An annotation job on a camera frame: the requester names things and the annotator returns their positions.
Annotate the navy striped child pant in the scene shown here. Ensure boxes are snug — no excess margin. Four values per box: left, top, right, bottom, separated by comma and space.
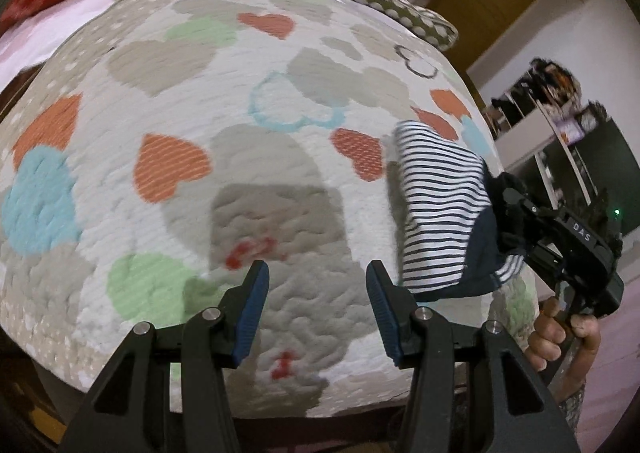
394, 121, 524, 303

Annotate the black cabinet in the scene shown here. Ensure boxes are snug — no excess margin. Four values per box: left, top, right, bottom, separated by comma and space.
546, 119, 639, 236

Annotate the olive polka dot pillow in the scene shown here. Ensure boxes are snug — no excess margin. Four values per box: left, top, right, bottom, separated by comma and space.
352, 0, 459, 52

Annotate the heart pattern quilted blanket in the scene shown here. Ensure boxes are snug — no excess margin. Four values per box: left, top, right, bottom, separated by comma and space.
0, 0, 540, 419

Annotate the pink white bedsheet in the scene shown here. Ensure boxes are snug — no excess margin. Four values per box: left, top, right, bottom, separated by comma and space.
0, 0, 117, 89

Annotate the right hand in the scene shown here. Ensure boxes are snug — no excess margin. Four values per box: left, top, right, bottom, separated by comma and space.
525, 298, 601, 403

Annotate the white cluttered shelf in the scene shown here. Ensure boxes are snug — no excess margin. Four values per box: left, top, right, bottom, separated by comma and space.
482, 57, 610, 209

